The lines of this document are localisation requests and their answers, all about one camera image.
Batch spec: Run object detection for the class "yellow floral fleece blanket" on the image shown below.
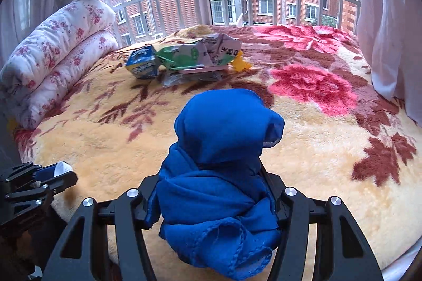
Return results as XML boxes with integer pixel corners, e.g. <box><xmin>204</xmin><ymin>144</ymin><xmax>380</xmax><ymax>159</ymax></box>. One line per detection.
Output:
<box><xmin>14</xmin><ymin>25</ymin><xmax>421</xmax><ymax>268</ymax></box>

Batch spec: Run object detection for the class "pale sheer curtain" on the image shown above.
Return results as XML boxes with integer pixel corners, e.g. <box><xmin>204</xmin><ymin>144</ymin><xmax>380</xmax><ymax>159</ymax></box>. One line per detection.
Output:
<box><xmin>356</xmin><ymin>0</ymin><xmax>421</xmax><ymax>124</ymax></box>

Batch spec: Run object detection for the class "blue white medicine box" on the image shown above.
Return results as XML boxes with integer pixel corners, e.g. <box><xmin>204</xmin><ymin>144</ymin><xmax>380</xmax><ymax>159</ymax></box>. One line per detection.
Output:
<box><xmin>34</xmin><ymin>161</ymin><xmax>74</xmax><ymax>182</ymax></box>

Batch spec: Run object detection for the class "clear plastic wrapper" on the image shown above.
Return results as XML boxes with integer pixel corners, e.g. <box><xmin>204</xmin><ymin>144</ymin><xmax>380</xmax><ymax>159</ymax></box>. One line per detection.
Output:
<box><xmin>162</xmin><ymin>71</ymin><xmax>225</xmax><ymax>88</ymax></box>

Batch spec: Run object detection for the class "rolled white floral quilt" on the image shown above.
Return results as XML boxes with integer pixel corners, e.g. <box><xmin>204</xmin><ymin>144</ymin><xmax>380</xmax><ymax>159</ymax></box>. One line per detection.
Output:
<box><xmin>1</xmin><ymin>0</ymin><xmax>118</xmax><ymax>130</ymax></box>

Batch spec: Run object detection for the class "blue yellow cookie box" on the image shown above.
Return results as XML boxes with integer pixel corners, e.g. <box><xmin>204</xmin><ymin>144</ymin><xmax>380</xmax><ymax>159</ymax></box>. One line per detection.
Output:
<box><xmin>125</xmin><ymin>45</ymin><xmax>160</xmax><ymax>80</ymax></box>

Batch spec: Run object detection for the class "yellow plastic piece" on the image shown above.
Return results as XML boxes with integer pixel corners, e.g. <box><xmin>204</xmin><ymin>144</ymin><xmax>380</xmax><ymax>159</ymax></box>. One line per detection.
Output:
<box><xmin>230</xmin><ymin>50</ymin><xmax>252</xmax><ymax>72</ymax></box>

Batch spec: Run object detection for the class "green grey snack bag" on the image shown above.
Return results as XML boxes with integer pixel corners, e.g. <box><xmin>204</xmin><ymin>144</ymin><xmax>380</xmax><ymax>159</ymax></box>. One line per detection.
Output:
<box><xmin>153</xmin><ymin>33</ymin><xmax>242</xmax><ymax>73</ymax></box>

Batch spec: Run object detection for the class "dark blue cloth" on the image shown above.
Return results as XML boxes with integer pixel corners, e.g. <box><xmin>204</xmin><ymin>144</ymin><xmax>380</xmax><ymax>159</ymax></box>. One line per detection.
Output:
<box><xmin>145</xmin><ymin>88</ymin><xmax>285</xmax><ymax>280</ymax></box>

